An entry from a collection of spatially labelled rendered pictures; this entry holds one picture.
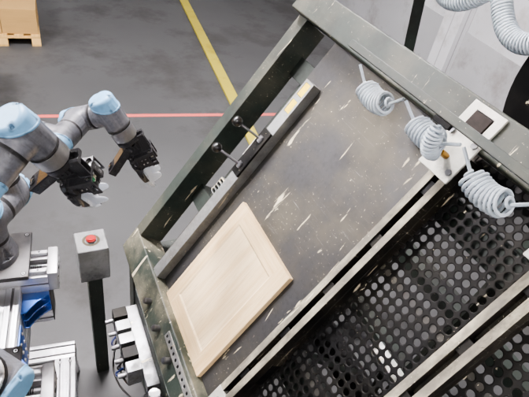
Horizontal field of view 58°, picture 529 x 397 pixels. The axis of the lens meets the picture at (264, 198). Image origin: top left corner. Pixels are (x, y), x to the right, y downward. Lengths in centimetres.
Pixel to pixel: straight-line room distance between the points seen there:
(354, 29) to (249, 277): 85
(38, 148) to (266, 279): 82
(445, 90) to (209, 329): 105
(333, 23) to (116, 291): 209
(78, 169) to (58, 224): 245
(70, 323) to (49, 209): 101
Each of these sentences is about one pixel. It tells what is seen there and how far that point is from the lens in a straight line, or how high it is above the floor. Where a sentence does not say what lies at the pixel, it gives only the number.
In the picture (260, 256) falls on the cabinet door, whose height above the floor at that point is 126.
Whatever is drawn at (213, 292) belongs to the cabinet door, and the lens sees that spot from 170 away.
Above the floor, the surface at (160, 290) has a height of 90.
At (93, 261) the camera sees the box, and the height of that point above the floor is 87.
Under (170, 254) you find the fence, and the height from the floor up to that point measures 99.
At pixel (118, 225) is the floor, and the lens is 348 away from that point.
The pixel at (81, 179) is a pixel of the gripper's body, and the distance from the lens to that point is 113.
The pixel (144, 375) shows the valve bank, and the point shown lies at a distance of 189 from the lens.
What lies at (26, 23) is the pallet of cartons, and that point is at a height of 25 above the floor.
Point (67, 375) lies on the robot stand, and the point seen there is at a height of 23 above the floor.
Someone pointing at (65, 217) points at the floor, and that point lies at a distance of 359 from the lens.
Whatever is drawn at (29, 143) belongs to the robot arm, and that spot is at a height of 182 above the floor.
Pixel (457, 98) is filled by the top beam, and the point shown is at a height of 192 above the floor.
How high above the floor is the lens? 236
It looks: 38 degrees down
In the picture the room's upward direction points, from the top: 12 degrees clockwise
